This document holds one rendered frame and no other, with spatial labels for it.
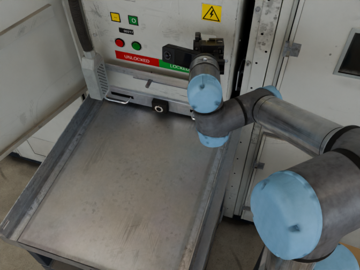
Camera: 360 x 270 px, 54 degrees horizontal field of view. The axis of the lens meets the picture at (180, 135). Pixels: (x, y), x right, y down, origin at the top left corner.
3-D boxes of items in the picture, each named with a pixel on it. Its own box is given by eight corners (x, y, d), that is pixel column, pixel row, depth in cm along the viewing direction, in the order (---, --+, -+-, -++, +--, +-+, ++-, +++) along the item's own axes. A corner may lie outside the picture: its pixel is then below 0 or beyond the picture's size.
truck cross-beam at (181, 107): (230, 125, 130) (232, 114, 125) (98, 95, 141) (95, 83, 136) (233, 115, 133) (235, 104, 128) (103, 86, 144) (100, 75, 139)
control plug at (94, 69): (102, 101, 127) (91, 63, 113) (90, 98, 128) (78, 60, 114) (111, 86, 131) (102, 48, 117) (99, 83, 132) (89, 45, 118)
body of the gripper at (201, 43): (221, 62, 100) (223, 82, 91) (190, 61, 101) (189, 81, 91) (223, 36, 96) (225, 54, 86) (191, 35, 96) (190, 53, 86)
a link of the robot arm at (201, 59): (188, 89, 88) (188, 59, 83) (189, 81, 91) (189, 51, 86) (218, 90, 87) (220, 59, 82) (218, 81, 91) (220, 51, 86)
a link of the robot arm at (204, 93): (190, 119, 80) (183, 87, 75) (191, 95, 88) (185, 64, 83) (225, 114, 78) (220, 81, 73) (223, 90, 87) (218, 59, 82)
